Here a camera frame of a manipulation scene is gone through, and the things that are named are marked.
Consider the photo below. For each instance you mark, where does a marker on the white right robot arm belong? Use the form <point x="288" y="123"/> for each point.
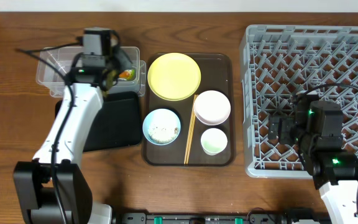
<point x="316" y="129"/>

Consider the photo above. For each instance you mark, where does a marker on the grey dishwasher rack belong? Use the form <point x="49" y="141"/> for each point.
<point x="278" y="61"/>

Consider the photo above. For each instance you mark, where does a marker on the yellow plate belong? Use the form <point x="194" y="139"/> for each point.
<point x="174" y="76"/>

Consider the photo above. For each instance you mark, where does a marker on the light blue bowl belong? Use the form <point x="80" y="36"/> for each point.
<point x="160" y="116"/>

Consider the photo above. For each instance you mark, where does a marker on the right wooden chopstick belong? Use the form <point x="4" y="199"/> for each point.
<point x="191" y="129"/>

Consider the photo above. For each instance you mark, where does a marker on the rice leftovers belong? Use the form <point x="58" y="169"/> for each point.
<point x="162" y="133"/>

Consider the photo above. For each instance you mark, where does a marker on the wooden chopstick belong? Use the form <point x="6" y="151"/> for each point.
<point x="189" y="129"/>

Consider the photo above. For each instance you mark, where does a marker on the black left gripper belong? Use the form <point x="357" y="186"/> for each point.
<point x="114" y="73"/>

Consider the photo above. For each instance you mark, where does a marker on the pale green cup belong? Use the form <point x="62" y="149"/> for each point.
<point x="213" y="141"/>

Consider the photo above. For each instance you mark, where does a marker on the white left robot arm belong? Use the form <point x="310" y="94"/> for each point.
<point x="51" y="187"/>

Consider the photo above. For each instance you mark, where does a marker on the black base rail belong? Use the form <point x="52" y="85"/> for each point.
<point x="254" y="216"/>

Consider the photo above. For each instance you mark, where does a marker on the pink bowl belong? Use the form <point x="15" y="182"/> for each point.
<point x="212" y="107"/>

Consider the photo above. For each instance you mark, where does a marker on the dark brown serving tray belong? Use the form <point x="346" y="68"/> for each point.
<point x="216" y="74"/>

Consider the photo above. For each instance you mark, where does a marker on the black waste tray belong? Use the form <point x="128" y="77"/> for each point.
<point x="117" y="124"/>

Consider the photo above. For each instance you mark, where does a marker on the left wooden chopstick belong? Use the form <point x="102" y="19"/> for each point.
<point x="189" y="129"/>

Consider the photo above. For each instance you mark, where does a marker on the food wrapper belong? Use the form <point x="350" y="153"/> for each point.
<point x="127" y="75"/>

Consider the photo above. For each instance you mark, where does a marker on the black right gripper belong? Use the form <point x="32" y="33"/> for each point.
<point x="287" y="124"/>

